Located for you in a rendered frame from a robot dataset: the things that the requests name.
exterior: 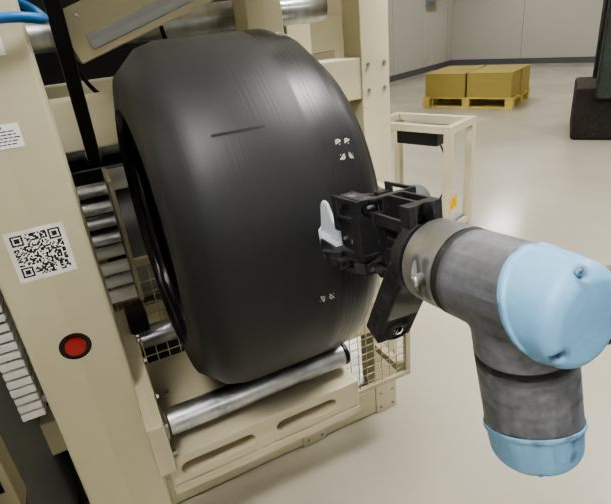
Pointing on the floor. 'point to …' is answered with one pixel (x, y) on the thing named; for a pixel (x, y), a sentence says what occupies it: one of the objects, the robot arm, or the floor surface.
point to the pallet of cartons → (477, 86)
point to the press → (610, 80)
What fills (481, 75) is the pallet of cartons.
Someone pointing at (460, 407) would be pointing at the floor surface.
